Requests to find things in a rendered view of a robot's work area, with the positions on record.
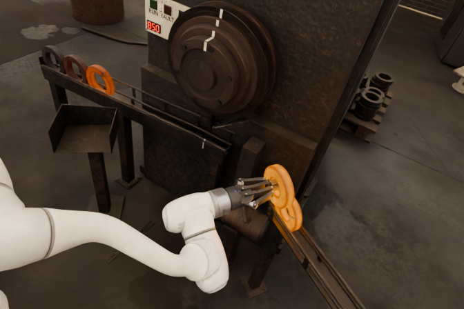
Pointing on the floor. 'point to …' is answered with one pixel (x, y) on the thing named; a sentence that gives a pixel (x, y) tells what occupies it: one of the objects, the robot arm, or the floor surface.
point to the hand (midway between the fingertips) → (278, 183)
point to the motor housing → (255, 230)
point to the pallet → (369, 105)
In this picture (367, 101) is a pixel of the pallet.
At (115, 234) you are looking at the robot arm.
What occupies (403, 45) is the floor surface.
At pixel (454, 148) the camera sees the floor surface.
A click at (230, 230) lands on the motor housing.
